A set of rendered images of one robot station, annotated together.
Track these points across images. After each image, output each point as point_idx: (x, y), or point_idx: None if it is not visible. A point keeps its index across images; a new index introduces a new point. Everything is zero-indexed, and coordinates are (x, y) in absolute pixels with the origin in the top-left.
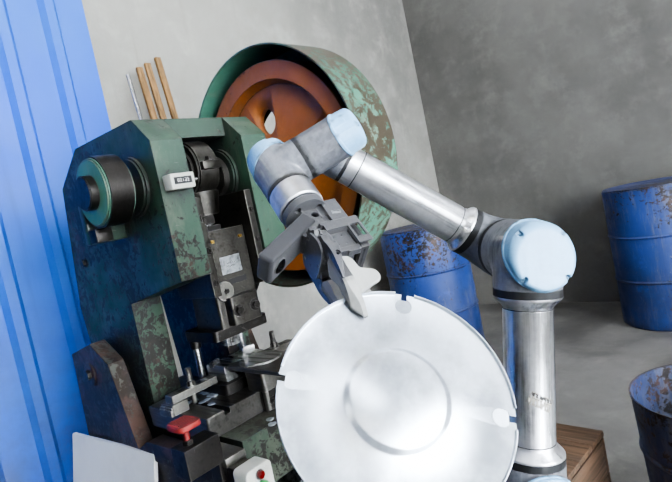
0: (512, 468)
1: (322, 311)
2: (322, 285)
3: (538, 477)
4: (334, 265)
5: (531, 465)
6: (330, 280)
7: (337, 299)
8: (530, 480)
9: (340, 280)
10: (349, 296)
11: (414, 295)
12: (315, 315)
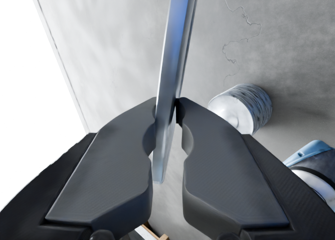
0: (312, 170)
1: (172, 41)
2: (261, 217)
3: (292, 164)
4: (71, 173)
5: (294, 170)
6: (185, 195)
7: (192, 129)
8: (299, 162)
9: (112, 136)
10: (132, 107)
11: (153, 182)
12: (169, 7)
